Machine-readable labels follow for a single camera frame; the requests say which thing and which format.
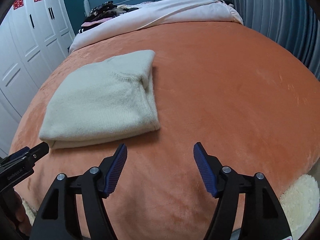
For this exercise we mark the pale pink duvet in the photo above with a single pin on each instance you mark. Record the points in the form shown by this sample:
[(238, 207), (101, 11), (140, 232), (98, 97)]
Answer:
[(157, 13)]

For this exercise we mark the dark clothes pile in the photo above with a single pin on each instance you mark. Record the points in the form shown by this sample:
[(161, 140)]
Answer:
[(103, 13)]

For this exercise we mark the white wardrobe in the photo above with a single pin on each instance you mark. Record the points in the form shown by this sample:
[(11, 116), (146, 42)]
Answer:
[(35, 39)]

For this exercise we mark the blue grey curtain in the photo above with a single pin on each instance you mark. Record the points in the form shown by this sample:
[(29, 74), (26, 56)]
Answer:
[(290, 23)]

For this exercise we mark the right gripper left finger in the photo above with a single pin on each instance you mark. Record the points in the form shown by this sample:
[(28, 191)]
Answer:
[(58, 218)]

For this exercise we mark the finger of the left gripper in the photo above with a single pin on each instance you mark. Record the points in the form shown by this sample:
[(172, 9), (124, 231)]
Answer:
[(37, 152), (18, 154)]

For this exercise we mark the orange plush blanket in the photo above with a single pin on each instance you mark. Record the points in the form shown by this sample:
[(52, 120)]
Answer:
[(249, 101)]

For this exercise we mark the person's left hand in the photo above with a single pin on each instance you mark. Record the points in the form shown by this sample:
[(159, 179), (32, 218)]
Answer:
[(15, 223)]

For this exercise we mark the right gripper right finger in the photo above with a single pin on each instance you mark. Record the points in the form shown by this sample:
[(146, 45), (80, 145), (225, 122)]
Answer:
[(263, 217)]

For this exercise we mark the cream knit cardigan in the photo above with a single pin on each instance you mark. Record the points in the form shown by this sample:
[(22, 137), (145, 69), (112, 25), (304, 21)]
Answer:
[(103, 102)]

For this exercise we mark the cream fluffy rug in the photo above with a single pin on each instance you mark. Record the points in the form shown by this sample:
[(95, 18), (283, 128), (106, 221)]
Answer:
[(300, 199)]

